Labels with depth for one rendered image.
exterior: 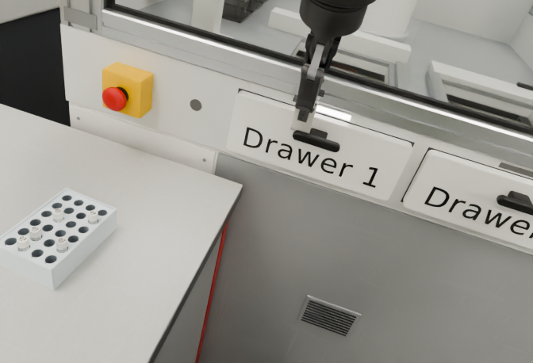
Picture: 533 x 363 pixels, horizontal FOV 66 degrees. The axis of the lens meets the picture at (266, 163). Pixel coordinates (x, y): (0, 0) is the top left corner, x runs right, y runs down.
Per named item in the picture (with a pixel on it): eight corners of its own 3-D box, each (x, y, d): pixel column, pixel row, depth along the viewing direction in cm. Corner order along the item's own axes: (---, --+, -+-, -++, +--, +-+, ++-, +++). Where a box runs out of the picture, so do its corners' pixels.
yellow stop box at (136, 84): (138, 121, 69) (139, 82, 65) (99, 108, 69) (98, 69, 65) (152, 109, 73) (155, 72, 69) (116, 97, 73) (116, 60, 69)
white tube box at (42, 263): (53, 291, 49) (51, 269, 47) (-4, 264, 50) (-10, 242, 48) (116, 227, 59) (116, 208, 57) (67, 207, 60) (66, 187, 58)
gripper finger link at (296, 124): (318, 100, 58) (317, 104, 58) (309, 131, 64) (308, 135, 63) (298, 94, 59) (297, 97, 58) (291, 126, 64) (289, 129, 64)
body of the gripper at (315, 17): (314, -39, 48) (301, 28, 55) (295, -2, 43) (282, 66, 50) (376, -22, 47) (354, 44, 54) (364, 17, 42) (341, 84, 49)
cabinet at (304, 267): (424, 473, 111) (631, 287, 66) (82, 341, 121) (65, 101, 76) (409, 241, 190) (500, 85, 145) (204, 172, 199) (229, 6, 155)
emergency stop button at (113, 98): (122, 116, 66) (122, 93, 64) (99, 108, 66) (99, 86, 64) (132, 108, 68) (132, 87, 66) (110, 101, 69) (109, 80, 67)
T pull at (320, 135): (338, 154, 62) (340, 147, 61) (291, 139, 63) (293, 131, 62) (340, 143, 65) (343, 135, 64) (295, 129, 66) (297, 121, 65)
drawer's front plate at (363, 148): (387, 202, 68) (414, 148, 62) (225, 149, 71) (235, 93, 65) (387, 196, 70) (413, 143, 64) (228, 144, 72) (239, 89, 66)
